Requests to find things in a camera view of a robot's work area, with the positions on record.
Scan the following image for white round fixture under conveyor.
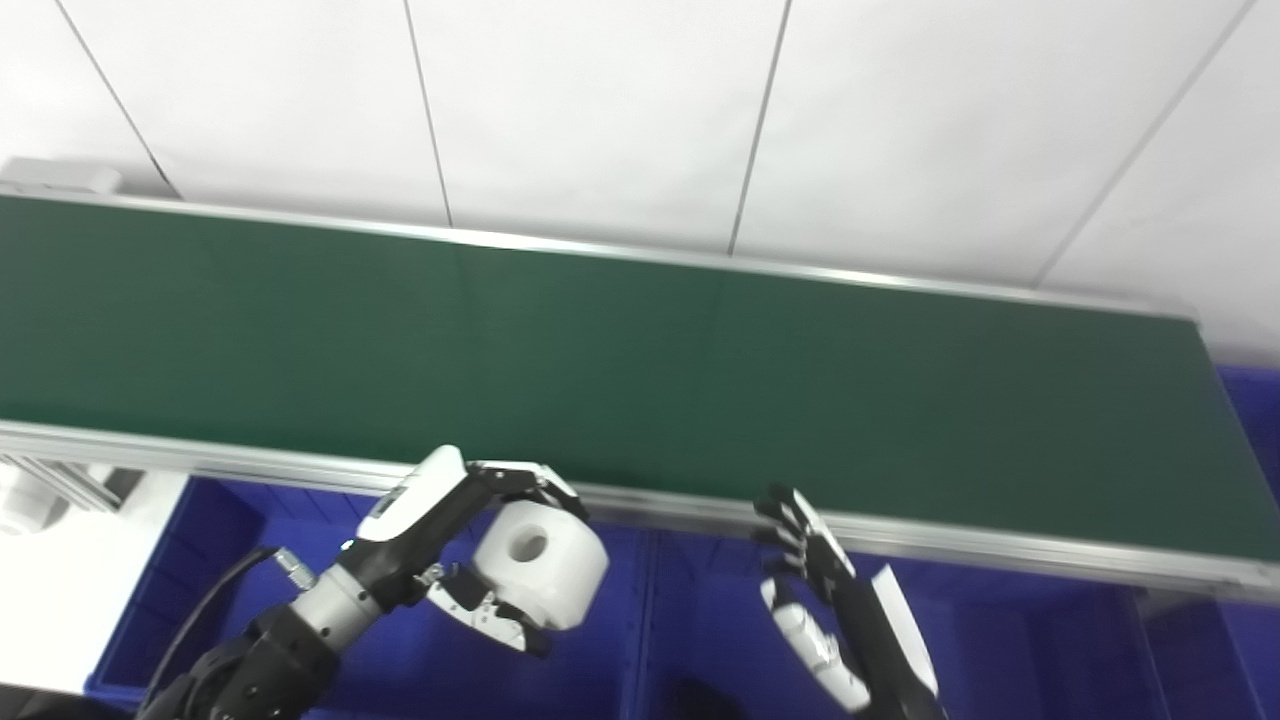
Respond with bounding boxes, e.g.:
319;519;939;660
0;464;73;537

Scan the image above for aluminium conveyor leg profile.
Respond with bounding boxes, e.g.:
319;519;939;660
0;453;143;513

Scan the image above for white cylindrical plastic part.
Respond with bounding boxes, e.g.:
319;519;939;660
473;499;610;632

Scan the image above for green conveyor belt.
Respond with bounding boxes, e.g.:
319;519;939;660
0;185;1280;606
0;195;1280;561

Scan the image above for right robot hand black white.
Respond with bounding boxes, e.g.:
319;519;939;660
752;483;947;720

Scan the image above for blue plastic bin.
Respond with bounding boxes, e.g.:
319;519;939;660
1140;364;1280;720
640;528;1149;720
85;477;653;720

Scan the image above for white box behind conveyor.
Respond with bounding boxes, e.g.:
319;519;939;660
0;157;123;197

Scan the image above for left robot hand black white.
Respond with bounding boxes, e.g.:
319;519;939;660
345;445;591;659

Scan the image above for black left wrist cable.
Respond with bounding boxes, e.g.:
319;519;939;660
140;545;316;720

